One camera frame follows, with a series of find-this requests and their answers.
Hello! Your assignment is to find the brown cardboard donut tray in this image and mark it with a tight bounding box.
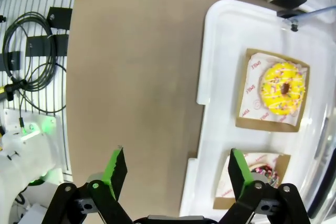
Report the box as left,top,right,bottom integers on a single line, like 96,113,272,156
235,48,311,133
212,152,291,210

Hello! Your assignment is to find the clear display case lid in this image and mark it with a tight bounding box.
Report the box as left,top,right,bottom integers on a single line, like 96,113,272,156
282,0,336,221

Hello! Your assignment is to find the white printed paper liner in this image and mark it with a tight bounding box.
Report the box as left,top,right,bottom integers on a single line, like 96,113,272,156
215,152,281,199
239,52,308,126

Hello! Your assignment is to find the yellow sprinkle donut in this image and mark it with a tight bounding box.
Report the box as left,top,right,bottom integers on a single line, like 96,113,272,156
258,61,307,116

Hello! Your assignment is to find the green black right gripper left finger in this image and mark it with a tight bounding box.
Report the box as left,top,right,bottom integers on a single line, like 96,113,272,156
46,147,133,224

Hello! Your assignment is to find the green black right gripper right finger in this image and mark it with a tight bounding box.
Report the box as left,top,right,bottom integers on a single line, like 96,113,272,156
217,148,310,224

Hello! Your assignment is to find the black floor bracket plate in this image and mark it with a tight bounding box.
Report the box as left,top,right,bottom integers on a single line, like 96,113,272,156
48,7,73,29
0,50,21,72
25,35,69,58

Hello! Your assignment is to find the chocolate rainbow sprinkle donut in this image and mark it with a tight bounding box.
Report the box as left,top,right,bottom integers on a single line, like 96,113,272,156
248,163,280,189

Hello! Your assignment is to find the coiled black cable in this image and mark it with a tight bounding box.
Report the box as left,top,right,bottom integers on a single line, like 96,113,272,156
2,11,69,113

